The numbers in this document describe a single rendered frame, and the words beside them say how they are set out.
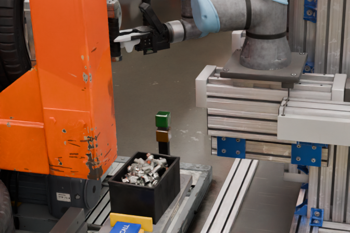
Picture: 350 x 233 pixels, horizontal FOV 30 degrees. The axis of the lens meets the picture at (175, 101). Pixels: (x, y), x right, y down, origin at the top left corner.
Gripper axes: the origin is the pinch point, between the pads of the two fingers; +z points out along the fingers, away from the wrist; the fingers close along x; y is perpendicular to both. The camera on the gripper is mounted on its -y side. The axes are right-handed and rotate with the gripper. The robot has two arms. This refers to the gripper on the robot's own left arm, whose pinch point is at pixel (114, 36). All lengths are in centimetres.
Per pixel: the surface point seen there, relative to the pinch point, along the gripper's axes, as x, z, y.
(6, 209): -32, 50, 34
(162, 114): -31.5, -0.7, 17.0
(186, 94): 126, -97, 83
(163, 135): -32.7, 0.0, 23.5
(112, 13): -2.4, 1.1, -8.5
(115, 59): -2.0, 1.0, 7.3
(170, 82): 150, -99, 83
